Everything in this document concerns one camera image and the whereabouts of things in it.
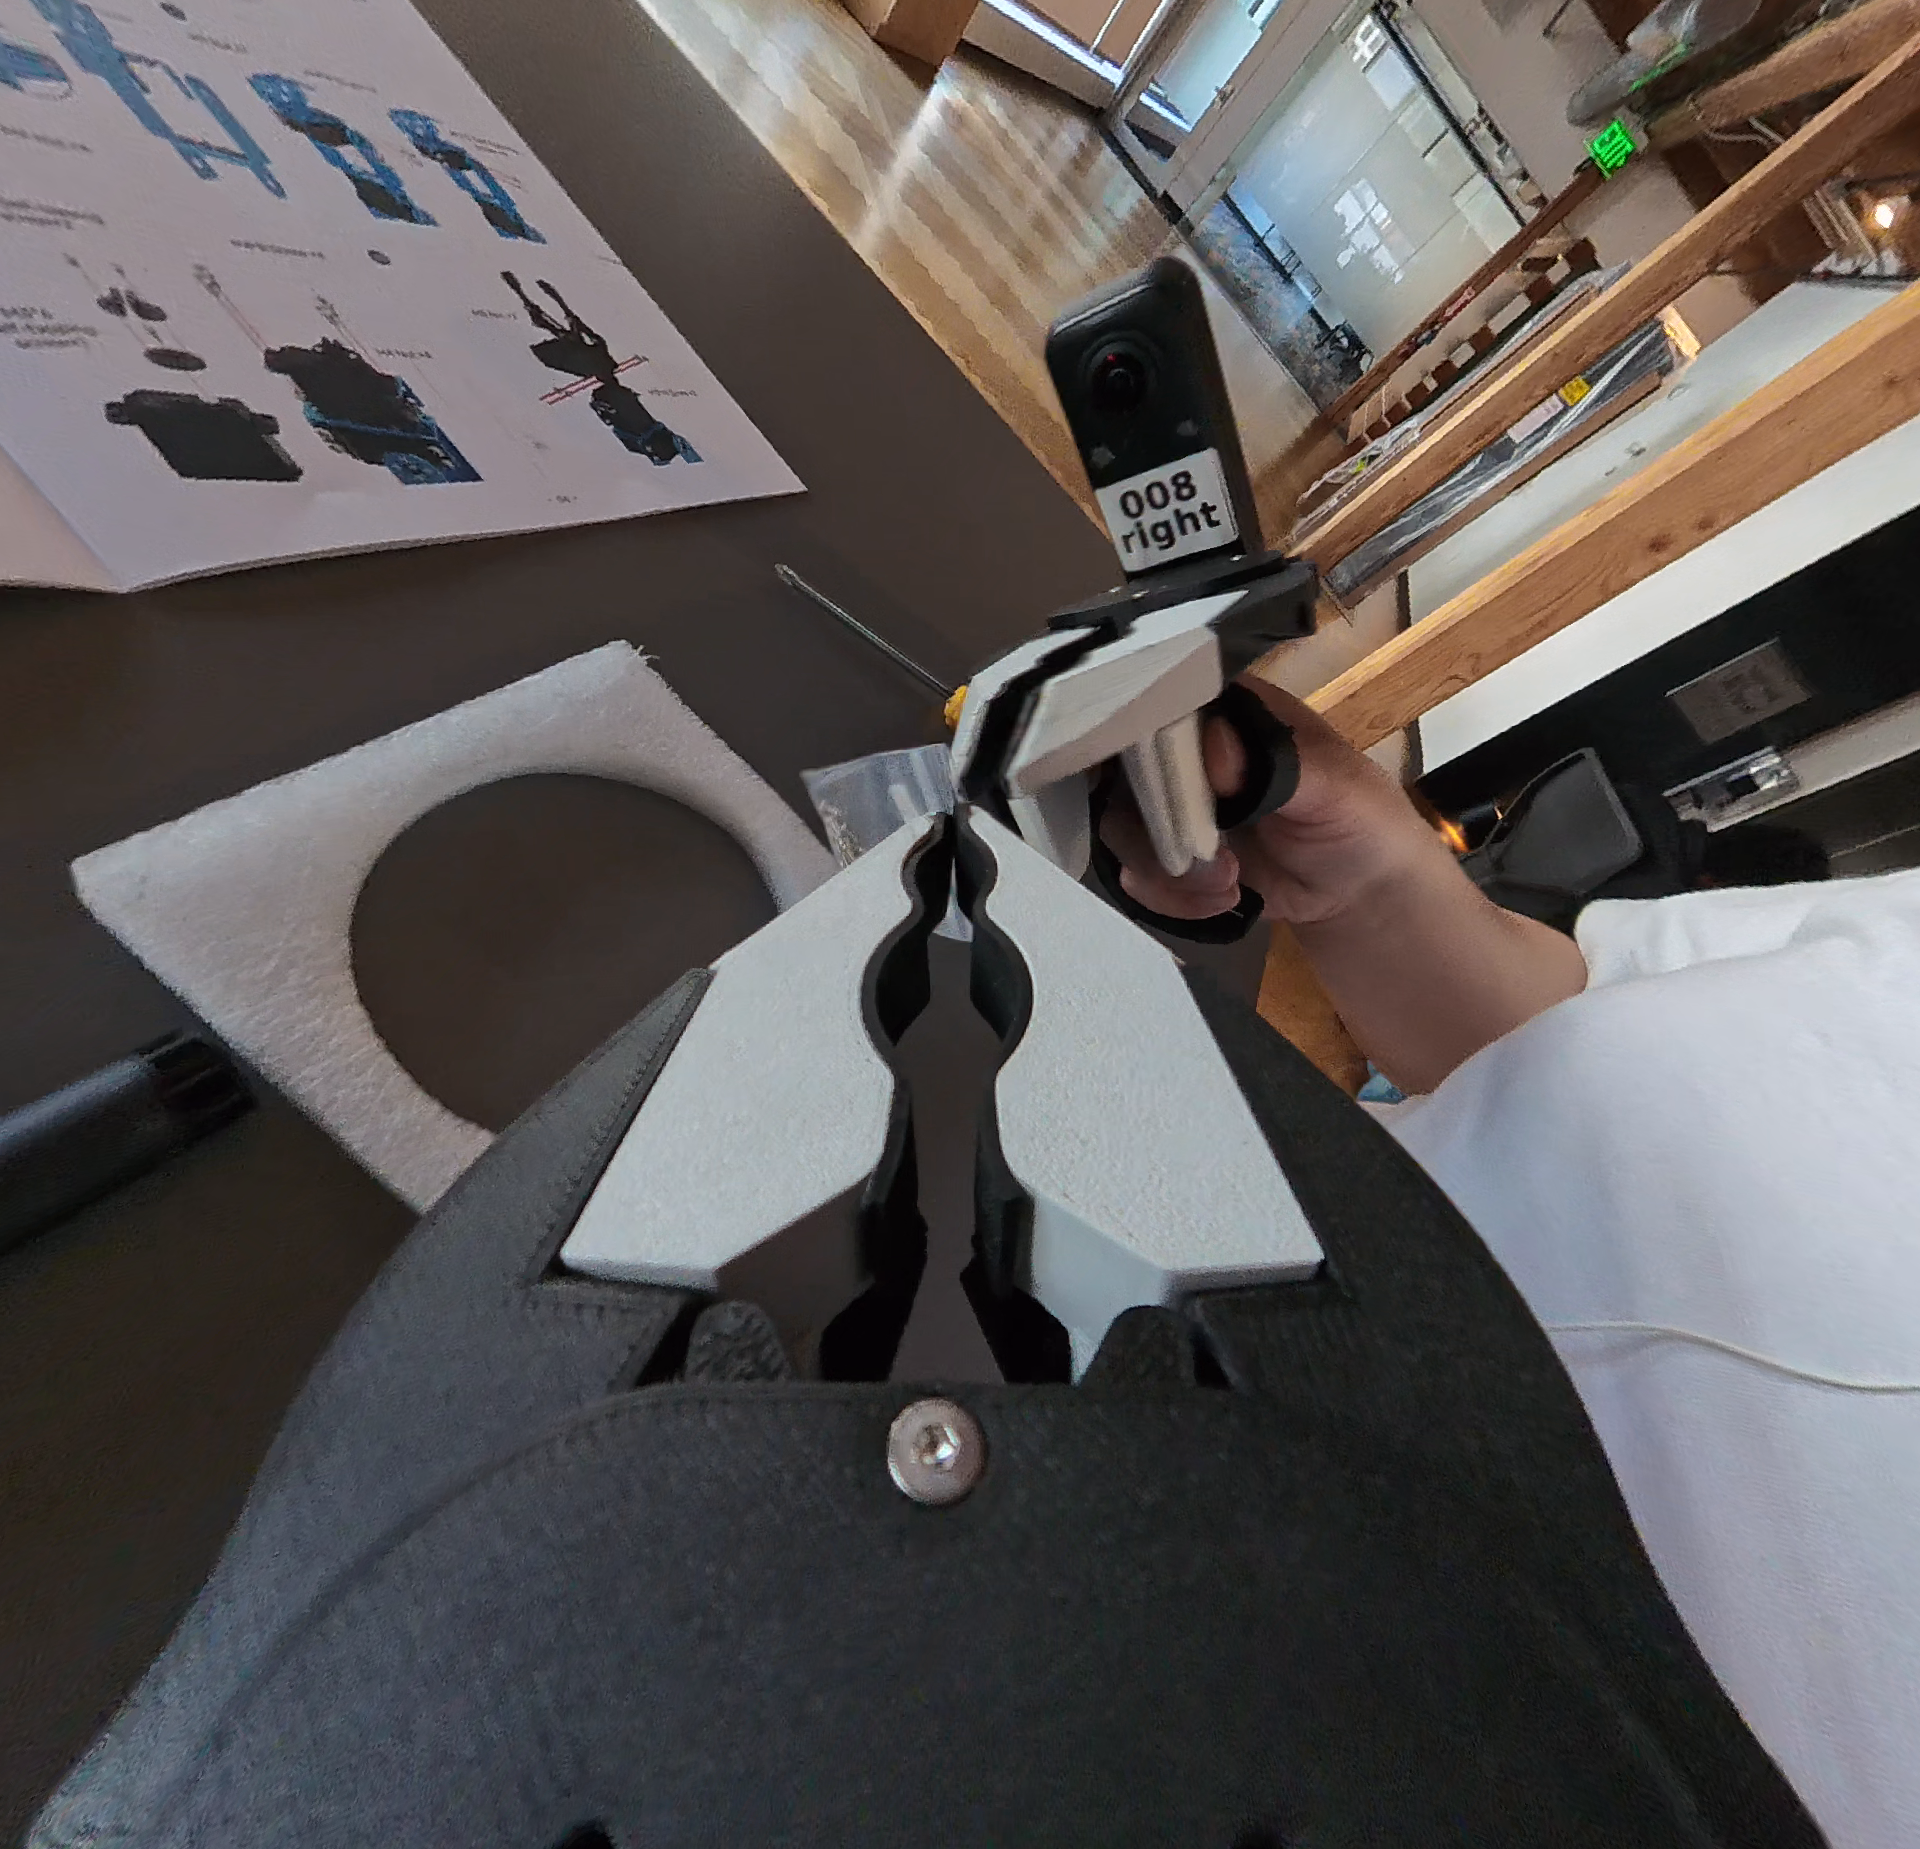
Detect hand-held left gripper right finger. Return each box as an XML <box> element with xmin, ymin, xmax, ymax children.
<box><xmin>960</xmin><ymin>815</ymin><xmax>1328</xmax><ymax>1382</ymax></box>

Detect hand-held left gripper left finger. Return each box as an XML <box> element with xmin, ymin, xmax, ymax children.
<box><xmin>559</xmin><ymin>815</ymin><xmax>962</xmax><ymax>1382</ymax></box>

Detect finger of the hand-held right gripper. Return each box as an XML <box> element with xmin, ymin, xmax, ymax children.
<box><xmin>993</xmin><ymin>602</ymin><xmax>1232</xmax><ymax>874</ymax></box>
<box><xmin>950</xmin><ymin>622</ymin><xmax>1113</xmax><ymax>785</ymax></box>

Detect small clear zip bag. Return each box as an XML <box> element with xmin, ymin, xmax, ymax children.
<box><xmin>798</xmin><ymin>747</ymin><xmax>969</xmax><ymax>874</ymax></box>

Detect black electric screwdriver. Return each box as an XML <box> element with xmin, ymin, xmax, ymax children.
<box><xmin>0</xmin><ymin>1031</ymin><xmax>260</xmax><ymax>1254</ymax></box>

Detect dark desk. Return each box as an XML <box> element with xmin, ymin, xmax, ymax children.
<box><xmin>0</xmin><ymin>0</ymin><xmax>1369</xmax><ymax>1836</ymax></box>

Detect person's right hand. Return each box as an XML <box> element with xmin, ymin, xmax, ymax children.
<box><xmin>1101</xmin><ymin>676</ymin><xmax>1440</xmax><ymax>969</ymax></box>

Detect yellow screwdriver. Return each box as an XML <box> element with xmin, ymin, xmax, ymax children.
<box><xmin>772</xmin><ymin>562</ymin><xmax>973</xmax><ymax>728</ymax></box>

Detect frosted glass door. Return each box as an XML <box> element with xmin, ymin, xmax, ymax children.
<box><xmin>1200</xmin><ymin>0</ymin><xmax>1516</xmax><ymax>371</ymax></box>

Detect white instruction booklet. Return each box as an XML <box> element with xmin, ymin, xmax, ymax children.
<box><xmin>0</xmin><ymin>0</ymin><xmax>813</xmax><ymax>594</ymax></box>

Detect white foam piece with hole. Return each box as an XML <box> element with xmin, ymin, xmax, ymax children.
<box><xmin>66</xmin><ymin>641</ymin><xmax>846</xmax><ymax>1214</ymax></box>

